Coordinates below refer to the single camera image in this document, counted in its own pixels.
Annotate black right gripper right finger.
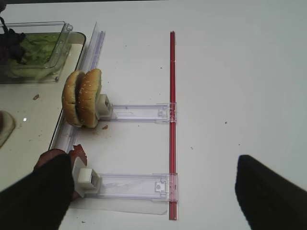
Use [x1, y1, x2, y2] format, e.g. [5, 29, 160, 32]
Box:
[235, 155, 307, 230]

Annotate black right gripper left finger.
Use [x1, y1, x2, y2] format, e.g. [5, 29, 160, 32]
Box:
[0, 153, 74, 230]

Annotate purple cabbage leaves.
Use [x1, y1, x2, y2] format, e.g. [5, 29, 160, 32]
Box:
[0, 29, 25, 65]

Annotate green lettuce in container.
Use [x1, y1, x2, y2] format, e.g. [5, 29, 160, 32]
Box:
[7, 33, 63, 80]

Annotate bottom bun on tray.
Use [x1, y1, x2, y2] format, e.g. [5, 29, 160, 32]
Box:
[0, 110, 15, 147]

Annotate silver metal tray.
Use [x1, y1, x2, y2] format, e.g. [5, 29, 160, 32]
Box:
[0, 32, 87, 152]

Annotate right red strip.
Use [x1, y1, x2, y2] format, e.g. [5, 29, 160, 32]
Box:
[169, 31, 177, 220]

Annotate sesame bun left of pair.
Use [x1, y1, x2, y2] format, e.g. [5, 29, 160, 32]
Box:
[61, 70, 85, 127]

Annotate sesame bun of pair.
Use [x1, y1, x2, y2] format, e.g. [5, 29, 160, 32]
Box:
[61, 70, 85, 127]
[77, 69, 102, 128]

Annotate sesame bun right of pair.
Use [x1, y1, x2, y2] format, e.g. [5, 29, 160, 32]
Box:
[77, 69, 102, 128]

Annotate clear plastic container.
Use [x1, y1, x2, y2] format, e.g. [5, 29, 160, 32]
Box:
[0, 19, 72, 84]

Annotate right lower clear pusher rail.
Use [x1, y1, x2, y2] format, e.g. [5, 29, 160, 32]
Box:
[70, 158, 178, 215]

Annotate clear pusher rail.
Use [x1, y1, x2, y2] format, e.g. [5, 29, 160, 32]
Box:
[70, 158, 178, 215]
[95, 94, 177, 123]

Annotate right upper clear pusher rail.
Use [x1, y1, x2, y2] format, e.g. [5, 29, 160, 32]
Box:
[95, 94, 177, 123]

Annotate right clear divider wall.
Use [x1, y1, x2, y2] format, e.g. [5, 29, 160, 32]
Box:
[48, 23, 105, 152]

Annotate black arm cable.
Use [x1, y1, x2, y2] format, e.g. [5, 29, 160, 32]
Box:
[0, 16, 8, 34]

